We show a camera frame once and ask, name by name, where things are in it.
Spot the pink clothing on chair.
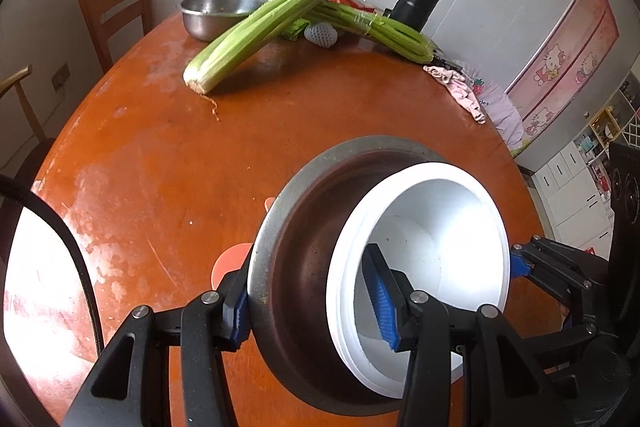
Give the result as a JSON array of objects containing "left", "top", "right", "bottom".
[{"left": 459, "top": 62, "right": 524, "bottom": 152}]

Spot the steel bowl at table back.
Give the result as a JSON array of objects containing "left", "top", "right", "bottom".
[{"left": 178, "top": 0, "right": 266, "bottom": 42}]

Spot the pink Hello Kitty cabinet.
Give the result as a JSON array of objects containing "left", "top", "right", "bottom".
[{"left": 506, "top": 0, "right": 620, "bottom": 146}]

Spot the black cable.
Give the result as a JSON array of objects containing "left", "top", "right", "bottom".
[{"left": 0, "top": 173, "right": 106, "bottom": 358}]

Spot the orange bear-shaped plate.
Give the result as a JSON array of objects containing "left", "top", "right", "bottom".
[{"left": 209, "top": 196, "right": 278, "bottom": 292}]

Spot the pink crumpled cloth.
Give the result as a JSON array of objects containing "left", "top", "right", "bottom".
[{"left": 423, "top": 65, "right": 486, "bottom": 124}]

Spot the large red paper noodle bowl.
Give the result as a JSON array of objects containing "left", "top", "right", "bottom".
[{"left": 326, "top": 162, "right": 510, "bottom": 399}]

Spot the thin green celery bunch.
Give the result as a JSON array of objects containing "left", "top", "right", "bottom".
[{"left": 304, "top": 1, "right": 434, "bottom": 65}]

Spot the deep steel bowl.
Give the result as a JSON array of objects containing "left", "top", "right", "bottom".
[{"left": 247, "top": 135, "right": 441, "bottom": 416}]

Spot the thick celery bunch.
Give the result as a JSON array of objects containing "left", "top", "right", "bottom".
[{"left": 182, "top": 0, "right": 324, "bottom": 94}]

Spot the white shelf cabinet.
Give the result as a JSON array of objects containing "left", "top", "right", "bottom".
[{"left": 533, "top": 72, "right": 639, "bottom": 259}]

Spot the wall power socket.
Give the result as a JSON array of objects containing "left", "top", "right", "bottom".
[{"left": 51, "top": 63, "right": 70, "bottom": 92}]

